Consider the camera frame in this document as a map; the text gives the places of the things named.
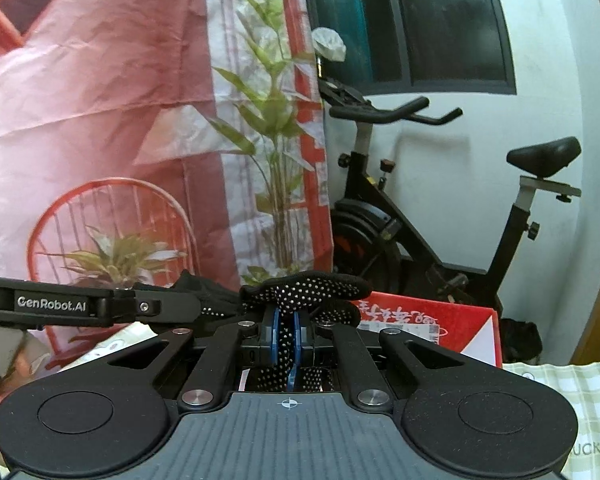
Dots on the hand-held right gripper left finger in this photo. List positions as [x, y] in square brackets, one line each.
[276, 345]

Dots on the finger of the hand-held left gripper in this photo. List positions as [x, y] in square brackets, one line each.
[155, 305]

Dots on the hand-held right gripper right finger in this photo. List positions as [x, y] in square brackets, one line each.
[298, 345]

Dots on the black dotted glove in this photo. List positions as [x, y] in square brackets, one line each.
[305, 287]

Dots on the red strawberry print cardboard box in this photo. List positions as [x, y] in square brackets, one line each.
[455, 325]

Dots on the person's left hand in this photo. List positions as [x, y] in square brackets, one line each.
[22, 370]

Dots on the black exercise bike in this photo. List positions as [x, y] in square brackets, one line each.
[370, 220]

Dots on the dark cloth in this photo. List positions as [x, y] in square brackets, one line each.
[520, 342]

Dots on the green checked bunny tablecloth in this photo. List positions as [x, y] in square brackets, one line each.
[590, 400]

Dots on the white plastic bag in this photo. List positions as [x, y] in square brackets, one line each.
[329, 44]

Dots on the dark glass window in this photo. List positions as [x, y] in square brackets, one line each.
[430, 20]

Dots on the red wall poster with plants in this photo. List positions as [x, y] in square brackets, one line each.
[105, 85]

